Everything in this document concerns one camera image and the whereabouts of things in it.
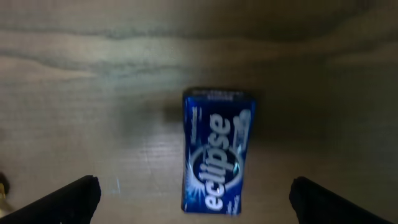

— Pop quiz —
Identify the blue candy pack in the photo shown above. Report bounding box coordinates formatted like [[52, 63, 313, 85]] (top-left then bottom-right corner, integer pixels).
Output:
[[181, 88, 257, 216]]

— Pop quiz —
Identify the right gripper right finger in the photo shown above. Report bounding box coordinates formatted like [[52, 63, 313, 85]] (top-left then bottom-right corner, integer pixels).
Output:
[[289, 176, 396, 224]]

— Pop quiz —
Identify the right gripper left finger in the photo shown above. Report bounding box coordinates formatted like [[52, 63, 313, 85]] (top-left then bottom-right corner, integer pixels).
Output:
[[0, 175, 103, 224]]

